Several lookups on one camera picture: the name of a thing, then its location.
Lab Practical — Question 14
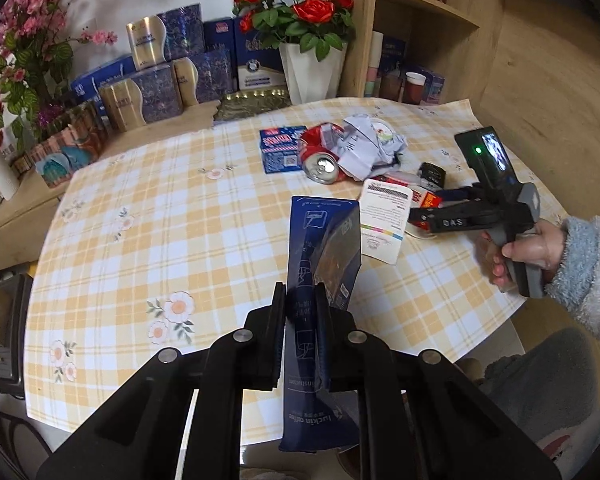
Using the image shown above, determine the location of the red cigarette pack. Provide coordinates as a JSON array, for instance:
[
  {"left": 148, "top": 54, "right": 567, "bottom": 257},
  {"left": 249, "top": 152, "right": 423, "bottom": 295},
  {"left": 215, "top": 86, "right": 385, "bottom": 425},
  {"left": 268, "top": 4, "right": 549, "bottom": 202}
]
[{"left": 374, "top": 171, "right": 444, "bottom": 212}]

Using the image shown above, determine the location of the white printed card package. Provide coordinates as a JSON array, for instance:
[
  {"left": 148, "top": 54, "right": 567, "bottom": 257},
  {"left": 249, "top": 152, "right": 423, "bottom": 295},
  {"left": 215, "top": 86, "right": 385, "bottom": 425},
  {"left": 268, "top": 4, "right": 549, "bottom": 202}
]
[{"left": 358, "top": 179, "right": 413, "bottom": 264}]

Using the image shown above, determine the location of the dark blue coffee sachet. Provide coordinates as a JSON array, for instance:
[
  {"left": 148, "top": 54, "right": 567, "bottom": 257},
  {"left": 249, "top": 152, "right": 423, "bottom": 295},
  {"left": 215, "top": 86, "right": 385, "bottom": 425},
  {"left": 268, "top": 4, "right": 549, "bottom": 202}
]
[{"left": 279, "top": 196, "right": 362, "bottom": 453}]

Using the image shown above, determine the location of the right hand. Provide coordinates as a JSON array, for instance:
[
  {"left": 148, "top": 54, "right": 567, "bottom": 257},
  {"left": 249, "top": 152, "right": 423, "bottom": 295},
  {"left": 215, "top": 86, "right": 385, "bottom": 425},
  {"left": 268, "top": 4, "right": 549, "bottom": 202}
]
[{"left": 477, "top": 219, "right": 566, "bottom": 290}]

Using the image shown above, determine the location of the black and white small box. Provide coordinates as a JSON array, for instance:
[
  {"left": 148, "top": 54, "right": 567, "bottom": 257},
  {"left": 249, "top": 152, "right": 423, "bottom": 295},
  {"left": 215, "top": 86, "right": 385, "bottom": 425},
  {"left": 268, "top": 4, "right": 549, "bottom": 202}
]
[{"left": 417, "top": 162, "right": 446, "bottom": 193}]

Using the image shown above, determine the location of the right fuzzy blue sleeve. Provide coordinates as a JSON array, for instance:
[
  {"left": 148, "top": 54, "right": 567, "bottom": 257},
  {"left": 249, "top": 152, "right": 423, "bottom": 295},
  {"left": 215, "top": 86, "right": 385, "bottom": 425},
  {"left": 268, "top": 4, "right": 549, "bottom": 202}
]
[{"left": 545, "top": 217, "right": 600, "bottom": 340}]

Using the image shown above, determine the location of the crumpled white paper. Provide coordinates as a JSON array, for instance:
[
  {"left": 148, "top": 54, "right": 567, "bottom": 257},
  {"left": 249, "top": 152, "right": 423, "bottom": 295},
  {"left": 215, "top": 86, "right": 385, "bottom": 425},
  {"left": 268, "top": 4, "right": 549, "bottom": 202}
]
[{"left": 332, "top": 115, "right": 407, "bottom": 182}]

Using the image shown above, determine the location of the red paper cup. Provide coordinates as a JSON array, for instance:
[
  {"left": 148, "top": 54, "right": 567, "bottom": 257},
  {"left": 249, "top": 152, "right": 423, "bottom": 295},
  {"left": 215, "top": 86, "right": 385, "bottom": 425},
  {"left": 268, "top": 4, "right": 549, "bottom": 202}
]
[{"left": 403, "top": 72, "right": 427, "bottom": 105}]

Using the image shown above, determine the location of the black box under table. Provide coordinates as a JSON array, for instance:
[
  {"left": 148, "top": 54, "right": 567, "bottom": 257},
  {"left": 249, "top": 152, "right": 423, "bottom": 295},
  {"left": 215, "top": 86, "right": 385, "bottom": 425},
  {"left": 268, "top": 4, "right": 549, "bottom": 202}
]
[{"left": 0, "top": 274, "right": 33, "bottom": 396}]

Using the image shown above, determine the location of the crushed red soda can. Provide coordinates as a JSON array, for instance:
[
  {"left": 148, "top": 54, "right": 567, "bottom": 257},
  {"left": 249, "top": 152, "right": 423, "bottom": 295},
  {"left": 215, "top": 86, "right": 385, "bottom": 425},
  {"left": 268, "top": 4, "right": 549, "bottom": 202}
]
[{"left": 299, "top": 122, "right": 347, "bottom": 185}]

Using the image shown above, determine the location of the wooden shelf unit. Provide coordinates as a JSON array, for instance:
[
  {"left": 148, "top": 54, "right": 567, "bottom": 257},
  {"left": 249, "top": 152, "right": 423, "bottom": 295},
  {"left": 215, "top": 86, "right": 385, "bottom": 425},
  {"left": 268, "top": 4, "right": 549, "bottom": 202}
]
[{"left": 338, "top": 0, "right": 504, "bottom": 107}]

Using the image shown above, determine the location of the yellow plaid floral tablecloth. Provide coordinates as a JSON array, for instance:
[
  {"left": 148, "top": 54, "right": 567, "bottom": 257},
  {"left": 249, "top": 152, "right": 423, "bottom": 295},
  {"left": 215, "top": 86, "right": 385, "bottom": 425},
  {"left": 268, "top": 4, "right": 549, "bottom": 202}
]
[{"left": 23, "top": 96, "right": 569, "bottom": 446}]

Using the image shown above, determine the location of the small blue playing card box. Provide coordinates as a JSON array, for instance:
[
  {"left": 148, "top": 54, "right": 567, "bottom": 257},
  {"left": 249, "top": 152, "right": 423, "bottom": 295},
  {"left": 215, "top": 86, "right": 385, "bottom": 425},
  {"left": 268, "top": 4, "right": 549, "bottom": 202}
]
[{"left": 260, "top": 126, "right": 306, "bottom": 174}]

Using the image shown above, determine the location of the white flower vase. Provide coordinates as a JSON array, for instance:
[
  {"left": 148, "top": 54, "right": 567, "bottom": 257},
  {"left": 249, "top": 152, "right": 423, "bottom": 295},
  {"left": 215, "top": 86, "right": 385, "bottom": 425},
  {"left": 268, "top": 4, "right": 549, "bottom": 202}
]
[{"left": 278, "top": 44, "right": 348, "bottom": 105}]

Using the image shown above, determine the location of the blue white milk box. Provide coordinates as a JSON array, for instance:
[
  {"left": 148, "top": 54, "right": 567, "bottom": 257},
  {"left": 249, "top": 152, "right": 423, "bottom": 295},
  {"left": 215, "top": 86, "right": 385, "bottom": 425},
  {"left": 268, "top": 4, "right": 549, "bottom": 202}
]
[{"left": 235, "top": 18, "right": 286, "bottom": 91}]

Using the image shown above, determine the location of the red rose bouquet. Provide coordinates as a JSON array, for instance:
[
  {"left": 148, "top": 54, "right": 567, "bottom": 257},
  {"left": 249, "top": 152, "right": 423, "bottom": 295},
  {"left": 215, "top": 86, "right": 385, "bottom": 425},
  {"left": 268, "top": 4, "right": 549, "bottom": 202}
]
[{"left": 233, "top": 0, "right": 355, "bottom": 62}]

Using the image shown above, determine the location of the dark patterned tray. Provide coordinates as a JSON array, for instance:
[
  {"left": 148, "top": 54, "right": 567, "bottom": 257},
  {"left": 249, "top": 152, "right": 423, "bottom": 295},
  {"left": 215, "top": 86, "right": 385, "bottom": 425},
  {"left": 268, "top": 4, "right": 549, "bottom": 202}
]
[{"left": 213, "top": 87, "right": 291, "bottom": 125}]

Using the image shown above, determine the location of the blue gold gift box right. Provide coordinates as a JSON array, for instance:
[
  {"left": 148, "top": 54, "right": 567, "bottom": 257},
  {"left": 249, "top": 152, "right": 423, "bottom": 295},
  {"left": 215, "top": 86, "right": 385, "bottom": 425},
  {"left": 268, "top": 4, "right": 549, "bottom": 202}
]
[{"left": 172, "top": 48, "right": 234, "bottom": 107}]

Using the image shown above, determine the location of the blue gold gift box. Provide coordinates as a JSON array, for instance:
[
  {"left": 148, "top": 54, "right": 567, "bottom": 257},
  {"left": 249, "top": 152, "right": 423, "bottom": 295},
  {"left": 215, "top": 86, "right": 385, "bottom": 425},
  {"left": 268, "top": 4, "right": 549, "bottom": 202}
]
[
  {"left": 126, "top": 3, "right": 206, "bottom": 70},
  {"left": 99, "top": 64, "right": 184, "bottom": 132},
  {"left": 172, "top": 48, "right": 234, "bottom": 107}
]

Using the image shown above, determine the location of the blue gold gift box lower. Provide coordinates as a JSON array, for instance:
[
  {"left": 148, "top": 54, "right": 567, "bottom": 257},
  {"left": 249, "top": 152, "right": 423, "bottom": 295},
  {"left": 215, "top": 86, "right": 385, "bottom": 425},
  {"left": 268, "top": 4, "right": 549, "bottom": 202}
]
[{"left": 99, "top": 64, "right": 184, "bottom": 132}]

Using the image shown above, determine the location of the pink artificial flower plant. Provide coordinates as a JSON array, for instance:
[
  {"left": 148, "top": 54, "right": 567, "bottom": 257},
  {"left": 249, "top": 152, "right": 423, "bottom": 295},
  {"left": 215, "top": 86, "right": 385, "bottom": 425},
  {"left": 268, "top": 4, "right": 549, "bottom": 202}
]
[{"left": 0, "top": 0, "right": 118, "bottom": 142}]

